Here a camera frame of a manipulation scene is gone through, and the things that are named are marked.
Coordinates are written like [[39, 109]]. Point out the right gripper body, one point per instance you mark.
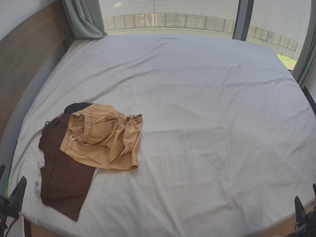
[[309, 223]]

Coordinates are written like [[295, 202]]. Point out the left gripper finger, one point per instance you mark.
[[17, 194], [1, 173]]

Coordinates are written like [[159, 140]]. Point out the black garment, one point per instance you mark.
[[76, 107]]

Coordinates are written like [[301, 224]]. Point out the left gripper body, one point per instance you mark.
[[8, 208]]

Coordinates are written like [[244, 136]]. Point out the grey-green curtain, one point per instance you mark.
[[79, 13]]

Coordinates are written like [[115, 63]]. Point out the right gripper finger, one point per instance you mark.
[[300, 213], [314, 192]]

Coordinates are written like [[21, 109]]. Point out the tan shorts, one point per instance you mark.
[[98, 144]]

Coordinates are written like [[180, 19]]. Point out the brown shorts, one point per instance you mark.
[[64, 181]]

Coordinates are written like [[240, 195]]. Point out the window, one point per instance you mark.
[[172, 6]]

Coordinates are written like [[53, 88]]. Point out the bed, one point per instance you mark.
[[185, 95]]

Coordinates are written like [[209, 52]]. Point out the white garment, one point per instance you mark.
[[97, 173]]

